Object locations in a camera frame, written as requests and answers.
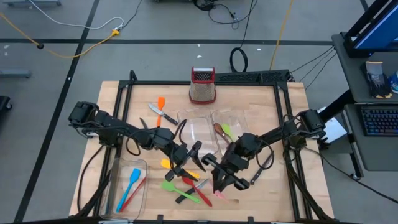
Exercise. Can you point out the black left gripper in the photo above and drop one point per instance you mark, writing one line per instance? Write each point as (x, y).
(180, 154)

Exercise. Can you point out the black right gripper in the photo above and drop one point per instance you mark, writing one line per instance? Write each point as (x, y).
(239, 155)

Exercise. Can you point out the pink spatula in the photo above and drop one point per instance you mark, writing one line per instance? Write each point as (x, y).
(221, 196)

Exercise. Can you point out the red spoon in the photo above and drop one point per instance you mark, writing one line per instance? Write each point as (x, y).
(202, 196)

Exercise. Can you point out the yellow spatula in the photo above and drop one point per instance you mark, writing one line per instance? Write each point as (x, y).
(165, 164)

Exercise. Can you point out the green spatula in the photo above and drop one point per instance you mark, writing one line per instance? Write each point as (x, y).
(168, 186)

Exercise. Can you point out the brown wooden spoon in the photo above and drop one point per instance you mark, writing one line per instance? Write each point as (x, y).
(217, 127)

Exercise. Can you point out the light green spoon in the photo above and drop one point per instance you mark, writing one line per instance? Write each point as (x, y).
(227, 129)

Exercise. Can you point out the blue spatula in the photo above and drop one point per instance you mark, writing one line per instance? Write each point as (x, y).
(134, 175)

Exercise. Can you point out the red spatula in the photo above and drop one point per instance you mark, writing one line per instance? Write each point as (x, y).
(136, 189)

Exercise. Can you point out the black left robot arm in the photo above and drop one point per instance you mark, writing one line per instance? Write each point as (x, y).
(105, 124)

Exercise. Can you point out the all-black knife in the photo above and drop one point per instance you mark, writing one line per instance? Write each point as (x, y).
(255, 178)

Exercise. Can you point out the clear plastic bin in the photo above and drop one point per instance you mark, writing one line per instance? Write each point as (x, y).
(112, 186)
(239, 119)
(196, 124)

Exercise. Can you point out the small black block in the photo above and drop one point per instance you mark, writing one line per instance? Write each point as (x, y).
(143, 124)

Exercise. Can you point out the red metal box grater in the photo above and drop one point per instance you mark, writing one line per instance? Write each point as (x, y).
(202, 90)

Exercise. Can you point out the white paper sheet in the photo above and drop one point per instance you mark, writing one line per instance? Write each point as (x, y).
(337, 133)

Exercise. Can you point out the black desk leg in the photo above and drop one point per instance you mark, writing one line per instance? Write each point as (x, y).
(339, 104)

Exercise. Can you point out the gray keyboard shelf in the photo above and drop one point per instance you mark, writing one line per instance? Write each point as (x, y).
(379, 152)

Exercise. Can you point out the gray desk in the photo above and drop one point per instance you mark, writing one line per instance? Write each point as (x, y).
(351, 77)

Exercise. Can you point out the black keyboard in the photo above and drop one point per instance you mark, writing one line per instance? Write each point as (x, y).
(379, 121)

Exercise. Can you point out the gray black work glove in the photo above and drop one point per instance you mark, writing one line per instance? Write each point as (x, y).
(374, 77)

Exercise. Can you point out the gray table foot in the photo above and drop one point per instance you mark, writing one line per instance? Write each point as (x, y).
(15, 74)
(31, 3)

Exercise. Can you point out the blue white roll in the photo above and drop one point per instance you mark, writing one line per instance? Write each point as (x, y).
(395, 82)

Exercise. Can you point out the black computer monitor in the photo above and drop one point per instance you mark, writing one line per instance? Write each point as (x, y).
(379, 31)

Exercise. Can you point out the black aluminium table frame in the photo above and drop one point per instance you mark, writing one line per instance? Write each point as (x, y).
(155, 82)

